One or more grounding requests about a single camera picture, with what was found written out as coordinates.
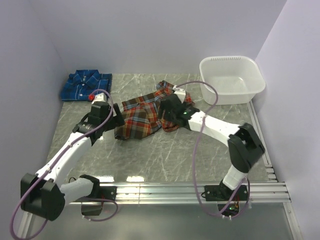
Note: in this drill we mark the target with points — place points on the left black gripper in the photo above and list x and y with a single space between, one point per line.
117 120

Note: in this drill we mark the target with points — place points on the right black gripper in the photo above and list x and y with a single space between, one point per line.
161 111

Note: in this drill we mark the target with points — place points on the red brown plaid shirt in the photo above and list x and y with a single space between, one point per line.
141 115

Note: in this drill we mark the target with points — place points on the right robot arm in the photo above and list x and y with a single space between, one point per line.
243 147

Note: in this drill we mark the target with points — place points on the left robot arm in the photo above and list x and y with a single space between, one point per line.
45 194

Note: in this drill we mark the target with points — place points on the blue plaid folded shirt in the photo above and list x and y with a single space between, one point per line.
82 83

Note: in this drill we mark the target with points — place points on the white plastic basin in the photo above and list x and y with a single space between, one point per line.
236 79

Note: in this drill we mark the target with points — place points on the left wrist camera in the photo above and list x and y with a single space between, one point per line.
101 97

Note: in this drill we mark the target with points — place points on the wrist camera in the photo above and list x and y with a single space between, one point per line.
101 97
181 93

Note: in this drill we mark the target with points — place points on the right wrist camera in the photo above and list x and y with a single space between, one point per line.
181 93

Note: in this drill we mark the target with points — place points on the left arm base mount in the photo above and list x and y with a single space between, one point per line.
107 192

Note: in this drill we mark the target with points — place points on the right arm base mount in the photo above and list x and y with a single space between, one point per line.
212 192

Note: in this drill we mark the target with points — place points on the black box under rail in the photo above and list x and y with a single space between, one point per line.
89 209

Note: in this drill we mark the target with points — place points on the aluminium rail frame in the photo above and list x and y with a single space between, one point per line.
140 193

